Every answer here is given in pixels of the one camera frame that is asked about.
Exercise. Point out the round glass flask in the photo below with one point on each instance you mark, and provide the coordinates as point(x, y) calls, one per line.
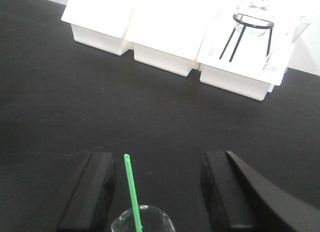
point(256, 15)

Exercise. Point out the glass test tube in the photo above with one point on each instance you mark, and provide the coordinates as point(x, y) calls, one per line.
point(299, 28)

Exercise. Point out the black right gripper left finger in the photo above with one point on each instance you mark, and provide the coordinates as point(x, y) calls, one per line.
point(88, 207)

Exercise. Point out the middle white plastic bin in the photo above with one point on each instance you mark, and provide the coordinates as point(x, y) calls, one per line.
point(169, 36)

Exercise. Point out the right white plastic bin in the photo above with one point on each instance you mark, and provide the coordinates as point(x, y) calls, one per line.
point(244, 64)

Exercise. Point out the green plastic spoon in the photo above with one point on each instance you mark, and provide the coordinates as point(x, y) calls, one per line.
point(133, 193)

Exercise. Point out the small glass beaker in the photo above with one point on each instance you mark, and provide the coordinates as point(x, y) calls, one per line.
point(152, 219)

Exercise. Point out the left white plastic bin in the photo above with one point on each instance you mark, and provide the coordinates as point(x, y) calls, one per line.
point(102, 24)

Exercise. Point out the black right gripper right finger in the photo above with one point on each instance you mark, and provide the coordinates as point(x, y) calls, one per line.
point(237, 198)

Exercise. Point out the white plastic bin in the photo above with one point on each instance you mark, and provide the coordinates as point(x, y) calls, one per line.
point(102, 24)
point(244, 64)
point(169, 36)

